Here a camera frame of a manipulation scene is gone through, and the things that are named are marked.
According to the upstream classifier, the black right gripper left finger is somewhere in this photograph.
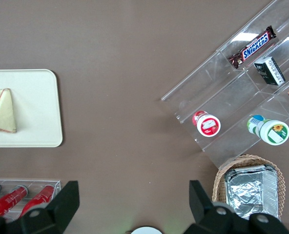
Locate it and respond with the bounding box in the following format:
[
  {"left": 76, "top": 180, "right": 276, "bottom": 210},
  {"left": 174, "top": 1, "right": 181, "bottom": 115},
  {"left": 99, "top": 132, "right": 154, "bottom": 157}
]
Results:
[{"left": 20, "top": 180, "right": 81, "bottom": 234}]

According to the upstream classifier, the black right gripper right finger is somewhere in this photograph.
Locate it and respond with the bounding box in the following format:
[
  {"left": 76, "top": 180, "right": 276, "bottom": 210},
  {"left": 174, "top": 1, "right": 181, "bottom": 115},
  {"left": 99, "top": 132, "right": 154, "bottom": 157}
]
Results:
[{"left": 185, "top": 180, "right": 289, "bottom": 234}]

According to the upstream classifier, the triangular white bread sandwich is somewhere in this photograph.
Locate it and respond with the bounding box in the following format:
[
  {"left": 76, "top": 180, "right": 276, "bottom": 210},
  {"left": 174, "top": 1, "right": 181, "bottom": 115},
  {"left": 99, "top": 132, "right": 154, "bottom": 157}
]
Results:
[{"left": 0, "top": 88, "right": 18, "bottom": 134}]

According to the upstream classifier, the wicker basket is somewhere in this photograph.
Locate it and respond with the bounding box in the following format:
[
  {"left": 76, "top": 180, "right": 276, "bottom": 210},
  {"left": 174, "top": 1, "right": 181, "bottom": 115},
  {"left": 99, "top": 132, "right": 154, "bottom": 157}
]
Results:
[{"left": 212, "top": 154, "right": 286, "bottom": 217}]

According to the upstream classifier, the cream rectangular tray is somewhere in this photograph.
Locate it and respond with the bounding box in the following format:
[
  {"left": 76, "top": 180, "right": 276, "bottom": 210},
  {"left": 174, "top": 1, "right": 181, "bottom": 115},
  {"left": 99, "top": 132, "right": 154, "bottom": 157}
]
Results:
[{"left": 0, "top": 69, "right": 63, "bottom": 148}]

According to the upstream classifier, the clear acrylic bottle holder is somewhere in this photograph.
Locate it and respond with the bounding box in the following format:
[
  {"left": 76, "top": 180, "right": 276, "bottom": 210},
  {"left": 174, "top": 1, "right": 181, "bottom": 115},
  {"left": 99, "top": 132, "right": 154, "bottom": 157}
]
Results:
[{"left": 0, "top": 179, "right": 62, "bottom": 220}]

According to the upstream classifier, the aluminium foil container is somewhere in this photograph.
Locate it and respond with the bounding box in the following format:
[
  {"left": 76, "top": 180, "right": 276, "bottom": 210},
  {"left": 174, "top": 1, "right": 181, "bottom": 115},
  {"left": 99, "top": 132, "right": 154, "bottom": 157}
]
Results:
[{"left": 224, "top": 165, "right": 279, "bottom": 220}]

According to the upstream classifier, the white round disc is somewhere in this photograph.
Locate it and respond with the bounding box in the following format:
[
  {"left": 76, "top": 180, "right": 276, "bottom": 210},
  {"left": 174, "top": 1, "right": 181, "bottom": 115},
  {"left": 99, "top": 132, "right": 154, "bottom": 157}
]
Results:
[{"left": 131, "top": 226, "right": 164, "bottom": 234}]

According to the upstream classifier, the red strawberry yogurt cup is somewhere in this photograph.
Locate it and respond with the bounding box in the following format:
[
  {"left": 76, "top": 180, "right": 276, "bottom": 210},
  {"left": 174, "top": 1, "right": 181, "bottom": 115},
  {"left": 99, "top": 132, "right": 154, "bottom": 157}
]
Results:
[{"left": 192, "top": 110, "right": 221, "bottom": 137}]

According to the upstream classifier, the green sunflower yogurt cup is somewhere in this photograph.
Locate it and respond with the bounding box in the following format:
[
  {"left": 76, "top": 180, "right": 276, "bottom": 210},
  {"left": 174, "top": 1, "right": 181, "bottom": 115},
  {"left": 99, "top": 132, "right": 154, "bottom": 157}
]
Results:
[{"left": 247, "top": 115, "right": 289, "bottom": 146}]

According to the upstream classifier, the clear acrylic tiered shelf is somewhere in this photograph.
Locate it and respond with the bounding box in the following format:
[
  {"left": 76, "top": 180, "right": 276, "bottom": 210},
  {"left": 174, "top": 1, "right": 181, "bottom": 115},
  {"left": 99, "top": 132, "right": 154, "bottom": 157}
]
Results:
[{"left": 161, "top": 0, "right": 289, "bottom": 169}]

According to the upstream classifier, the dark green small carton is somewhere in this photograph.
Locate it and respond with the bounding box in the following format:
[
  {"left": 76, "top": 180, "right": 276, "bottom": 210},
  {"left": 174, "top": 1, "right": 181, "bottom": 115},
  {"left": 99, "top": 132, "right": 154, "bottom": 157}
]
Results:
[{"left": 253, "top": 56, "right": 286, "bottom": 86}]

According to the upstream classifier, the Snickers chocolate bar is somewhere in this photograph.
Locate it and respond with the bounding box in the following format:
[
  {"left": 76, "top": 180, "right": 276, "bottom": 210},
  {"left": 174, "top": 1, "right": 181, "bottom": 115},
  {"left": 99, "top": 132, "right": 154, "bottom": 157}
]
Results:
[{"left": 227, "top": 25, "right": 277, "bottom": 69}]

